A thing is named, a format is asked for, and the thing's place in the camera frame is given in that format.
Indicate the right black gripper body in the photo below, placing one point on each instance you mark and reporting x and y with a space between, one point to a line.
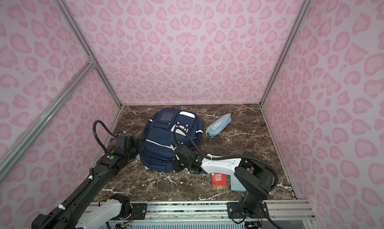
179 165

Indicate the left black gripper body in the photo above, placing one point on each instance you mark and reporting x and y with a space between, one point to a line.
138 148

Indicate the navy blue student backpack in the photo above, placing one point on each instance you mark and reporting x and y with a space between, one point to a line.
163 131

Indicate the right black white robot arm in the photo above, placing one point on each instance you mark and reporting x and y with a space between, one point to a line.
257 176

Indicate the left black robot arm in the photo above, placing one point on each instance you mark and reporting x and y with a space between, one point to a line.
69 214

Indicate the light blue pencil case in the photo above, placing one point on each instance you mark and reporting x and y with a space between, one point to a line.
218 126

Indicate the red rectangular box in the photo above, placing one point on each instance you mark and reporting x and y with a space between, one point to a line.
219 181

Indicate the teal calculator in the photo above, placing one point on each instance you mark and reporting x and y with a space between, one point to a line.
236 186

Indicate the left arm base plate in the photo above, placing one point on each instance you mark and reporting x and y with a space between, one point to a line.
135 211

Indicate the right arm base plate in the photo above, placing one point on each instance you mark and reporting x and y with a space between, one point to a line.
239 210

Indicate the aluminium front rail frame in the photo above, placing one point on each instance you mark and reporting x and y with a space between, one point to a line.
288 214

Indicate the aluminium diagonal frame bar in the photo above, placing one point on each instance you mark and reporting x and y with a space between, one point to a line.
19 149

